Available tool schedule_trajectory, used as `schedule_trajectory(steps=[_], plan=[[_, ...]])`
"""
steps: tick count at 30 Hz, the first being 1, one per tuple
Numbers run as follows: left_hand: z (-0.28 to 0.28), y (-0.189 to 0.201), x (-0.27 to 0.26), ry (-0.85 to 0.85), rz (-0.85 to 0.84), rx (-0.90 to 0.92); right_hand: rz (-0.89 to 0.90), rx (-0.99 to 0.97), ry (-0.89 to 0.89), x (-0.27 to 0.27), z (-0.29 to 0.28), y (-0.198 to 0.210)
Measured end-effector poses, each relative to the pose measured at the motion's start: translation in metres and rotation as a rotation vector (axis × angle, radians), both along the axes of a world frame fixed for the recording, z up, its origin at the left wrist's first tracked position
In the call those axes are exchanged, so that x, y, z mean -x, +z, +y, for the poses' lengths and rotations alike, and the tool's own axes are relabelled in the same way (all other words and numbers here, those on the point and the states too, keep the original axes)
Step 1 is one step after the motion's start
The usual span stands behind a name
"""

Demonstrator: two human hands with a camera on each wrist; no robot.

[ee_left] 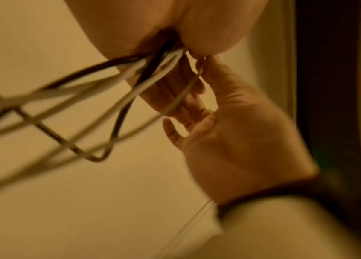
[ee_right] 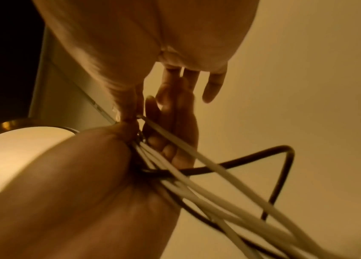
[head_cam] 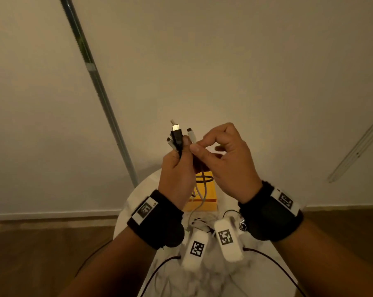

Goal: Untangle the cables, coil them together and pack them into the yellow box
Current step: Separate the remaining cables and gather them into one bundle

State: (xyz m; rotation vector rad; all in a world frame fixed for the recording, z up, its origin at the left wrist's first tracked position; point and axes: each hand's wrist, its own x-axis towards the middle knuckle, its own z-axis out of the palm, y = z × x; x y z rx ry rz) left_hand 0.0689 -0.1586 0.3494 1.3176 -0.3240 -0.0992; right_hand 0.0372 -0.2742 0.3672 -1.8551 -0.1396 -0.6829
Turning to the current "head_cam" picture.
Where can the person's left hand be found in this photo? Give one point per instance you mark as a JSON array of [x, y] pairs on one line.
[[175, 179]]

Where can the person's right hand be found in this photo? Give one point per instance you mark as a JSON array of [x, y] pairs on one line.
[[233, 170]]

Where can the yellow box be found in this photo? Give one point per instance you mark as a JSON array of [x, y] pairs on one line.
[[209, 204]]

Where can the person's left forearm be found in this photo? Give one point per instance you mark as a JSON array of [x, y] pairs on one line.
[[112, 269]]

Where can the person's right forearm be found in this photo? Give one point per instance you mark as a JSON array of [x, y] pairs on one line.
[[328, 262]]

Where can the black left wristband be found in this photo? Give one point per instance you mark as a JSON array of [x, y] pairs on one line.
[[161, 222]]

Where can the black wristband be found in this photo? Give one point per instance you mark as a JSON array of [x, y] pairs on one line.
[[161, 222], [267, 216]]

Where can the black right wristband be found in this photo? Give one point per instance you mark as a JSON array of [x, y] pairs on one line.
[[267, 216]]

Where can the white marble table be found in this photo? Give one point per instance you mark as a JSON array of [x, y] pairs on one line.
[[267, 281]]

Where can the white baseboard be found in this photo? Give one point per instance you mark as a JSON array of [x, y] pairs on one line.
[[50, 215]]

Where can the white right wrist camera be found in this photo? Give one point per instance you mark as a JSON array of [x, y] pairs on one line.
[[229, 244]]

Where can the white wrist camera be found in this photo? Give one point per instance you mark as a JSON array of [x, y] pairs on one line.
[[194, 253], [229, 244]]

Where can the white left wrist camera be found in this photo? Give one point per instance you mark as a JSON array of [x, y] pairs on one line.
[[194, 253]]

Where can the slotted metal wall rail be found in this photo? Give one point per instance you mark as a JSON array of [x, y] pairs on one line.
[[93, 77], [356, 151]]

